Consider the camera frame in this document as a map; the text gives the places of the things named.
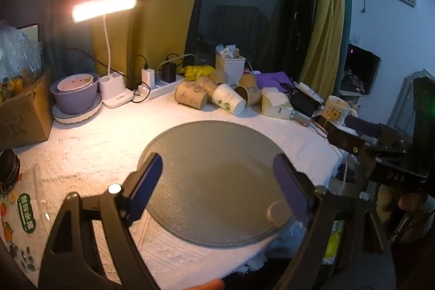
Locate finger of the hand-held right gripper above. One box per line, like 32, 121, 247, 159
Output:
327, 127, 367, 155
345, 116, 382, 138

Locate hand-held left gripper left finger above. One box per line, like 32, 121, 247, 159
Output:
38, 153, 164, 290

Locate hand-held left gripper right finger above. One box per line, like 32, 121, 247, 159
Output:
273, 153, 397, 290

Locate large brown paper cup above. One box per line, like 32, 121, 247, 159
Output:
175, 80, 209, 110

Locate white paper cup green print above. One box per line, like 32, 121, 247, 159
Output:
211, 83, 246, 116

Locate person's left hand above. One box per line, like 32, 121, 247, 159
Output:
188, 278, 225, 290

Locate white mug yellow print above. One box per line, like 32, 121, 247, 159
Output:
321, 95, 354, 127

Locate black box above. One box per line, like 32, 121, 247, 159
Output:
290, 91, 323, 116

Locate black appliance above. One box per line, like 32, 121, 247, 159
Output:
343, 43, 381, 94

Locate grey round plate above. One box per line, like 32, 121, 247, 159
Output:
138, 121, 300, 248

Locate white tube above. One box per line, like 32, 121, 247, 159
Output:
294, 81, 323, 101

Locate white textured tablecloth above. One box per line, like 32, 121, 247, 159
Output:
0, 89, 344, 288

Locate yellow plastic bag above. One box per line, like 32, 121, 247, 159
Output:
322, 221, 344, 264

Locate yellow tissue pack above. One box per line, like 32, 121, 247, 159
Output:
261, 87, 293, 120

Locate white scalloped plate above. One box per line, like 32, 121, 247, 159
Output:
52, 95, 103, 125

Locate white power strip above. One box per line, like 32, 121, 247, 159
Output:
134, 79, 186, 101

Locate purple cloth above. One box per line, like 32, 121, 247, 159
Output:
255, 71, 294, 91

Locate white charger plug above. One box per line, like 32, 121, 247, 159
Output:
142, 68, 156, 87

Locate black charger plug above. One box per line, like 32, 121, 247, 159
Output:
162, 62, 177, 83

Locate purple bowl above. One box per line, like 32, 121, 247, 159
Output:
50, 73, 101, 114

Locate yellow curtain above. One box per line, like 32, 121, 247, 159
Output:
299, 0, 348, 97
92, 0, 211, 90

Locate yellow crumpled cloth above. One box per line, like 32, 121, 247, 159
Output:
180, 65, 217, 80

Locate small pale inner bowl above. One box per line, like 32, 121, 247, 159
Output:
57, 73, 94, 92

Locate white woven basket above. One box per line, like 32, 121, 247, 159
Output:
215, 54, 246, 86

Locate printed clear plastic bag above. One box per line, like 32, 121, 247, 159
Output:
0, 168, 51, 280

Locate cardboard box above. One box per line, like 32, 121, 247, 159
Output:
0, 73, 53, 151

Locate packets in basket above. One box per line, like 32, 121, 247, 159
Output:
217, 43, 240, 59

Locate white desk lamp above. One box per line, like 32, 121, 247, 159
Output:
71, 0, 138, 109

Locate clear plastic bag of fruit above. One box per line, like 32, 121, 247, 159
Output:
0, 20, 45, 104

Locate small framed mirror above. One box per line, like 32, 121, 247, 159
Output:
16, 23, 42, 42

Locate white cable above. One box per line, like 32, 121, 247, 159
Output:
166, 53, 197, 66

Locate black cable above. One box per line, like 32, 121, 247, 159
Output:
44, 43, 152, 104

